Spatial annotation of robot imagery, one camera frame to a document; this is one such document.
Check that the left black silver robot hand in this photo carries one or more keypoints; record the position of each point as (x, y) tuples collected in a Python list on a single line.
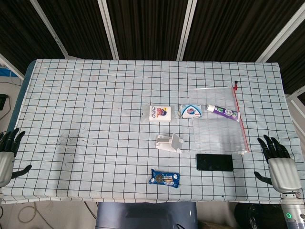
[(5, 162)]

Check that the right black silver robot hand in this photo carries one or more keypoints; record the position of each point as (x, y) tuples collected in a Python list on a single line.
[(284, 173)]

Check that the black smartphone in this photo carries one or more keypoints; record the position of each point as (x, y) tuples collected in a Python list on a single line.
[(214, 162)]

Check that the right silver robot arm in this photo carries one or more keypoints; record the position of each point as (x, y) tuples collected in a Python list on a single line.
[(294, 212)]

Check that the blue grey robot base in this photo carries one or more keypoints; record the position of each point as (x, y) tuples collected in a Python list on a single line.
[(145, 215)]

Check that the white plastic stand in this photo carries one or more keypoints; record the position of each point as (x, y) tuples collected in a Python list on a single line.
[(172, 143)]

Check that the clear zip bag red slider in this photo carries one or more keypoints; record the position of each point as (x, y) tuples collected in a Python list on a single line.
[(214, 136)]

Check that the purple white toothpaste tube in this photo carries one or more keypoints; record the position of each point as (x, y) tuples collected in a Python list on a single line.
[(224, 112)]

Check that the checkered light blue tablecloth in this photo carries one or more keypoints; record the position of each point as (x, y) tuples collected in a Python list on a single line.
[(95, 119)]

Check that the white blue soap box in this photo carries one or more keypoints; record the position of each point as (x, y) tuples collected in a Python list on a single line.
[(191, 111)]

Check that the blue Oreo cookie pack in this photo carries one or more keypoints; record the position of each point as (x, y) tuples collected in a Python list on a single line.
[(164, 179)]

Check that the white wrapped sponge pack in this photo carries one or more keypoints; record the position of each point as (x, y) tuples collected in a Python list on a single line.
[(160, 114)]

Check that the white partition post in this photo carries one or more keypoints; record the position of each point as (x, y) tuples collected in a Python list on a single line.
[(281, 35), (187, 28), (108, 28), (48, 27)]

